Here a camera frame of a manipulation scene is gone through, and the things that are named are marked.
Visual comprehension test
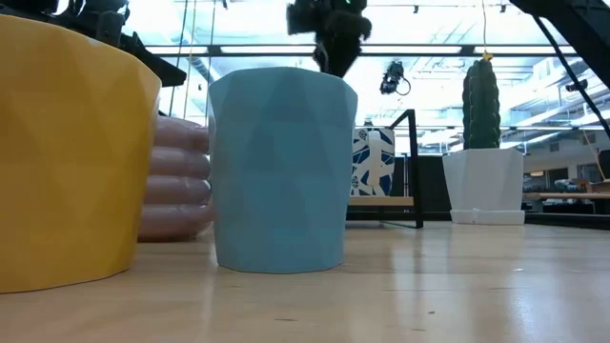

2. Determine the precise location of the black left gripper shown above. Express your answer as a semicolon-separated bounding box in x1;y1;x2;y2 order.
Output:
71;0;188;89

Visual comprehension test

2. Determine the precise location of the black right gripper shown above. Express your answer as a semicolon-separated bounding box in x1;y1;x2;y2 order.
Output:
285;0;374;79

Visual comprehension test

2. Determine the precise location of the white mug with blue pattern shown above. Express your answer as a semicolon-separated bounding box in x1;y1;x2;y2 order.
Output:
351;127;397;197

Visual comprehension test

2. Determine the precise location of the purple ribbed mug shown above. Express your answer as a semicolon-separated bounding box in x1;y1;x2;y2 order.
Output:
137;115;216;243

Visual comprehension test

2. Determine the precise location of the blue faceted mug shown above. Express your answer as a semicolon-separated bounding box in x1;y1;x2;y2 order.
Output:
208;66;359;275

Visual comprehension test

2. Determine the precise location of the orange faceted mug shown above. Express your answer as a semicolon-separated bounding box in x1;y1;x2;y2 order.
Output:
0;13;163;294

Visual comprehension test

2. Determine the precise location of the green cactus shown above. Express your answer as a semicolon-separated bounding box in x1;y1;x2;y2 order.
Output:
460;57;502;151

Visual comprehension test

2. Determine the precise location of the white faceted plant pot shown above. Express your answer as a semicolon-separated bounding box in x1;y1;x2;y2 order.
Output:
441;147;525;213

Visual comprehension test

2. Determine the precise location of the white plant pot saucer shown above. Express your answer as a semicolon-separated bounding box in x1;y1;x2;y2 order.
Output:
449;208;526;227

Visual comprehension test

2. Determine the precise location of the wooden background table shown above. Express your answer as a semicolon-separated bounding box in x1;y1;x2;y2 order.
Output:
522;190;610;201

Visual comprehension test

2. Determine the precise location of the black hanging camera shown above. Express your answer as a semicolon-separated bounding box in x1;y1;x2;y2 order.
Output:
378;60;412;96

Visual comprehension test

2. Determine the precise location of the black metal shelf frame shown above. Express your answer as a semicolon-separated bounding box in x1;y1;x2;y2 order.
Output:
346;109;425;230

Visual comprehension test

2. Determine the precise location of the yellow hanging cord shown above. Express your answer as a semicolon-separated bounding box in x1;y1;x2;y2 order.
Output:
479;0;495;62

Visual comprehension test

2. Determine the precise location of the black diagonal cable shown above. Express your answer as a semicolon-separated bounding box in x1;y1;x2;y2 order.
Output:
531;13;610;140

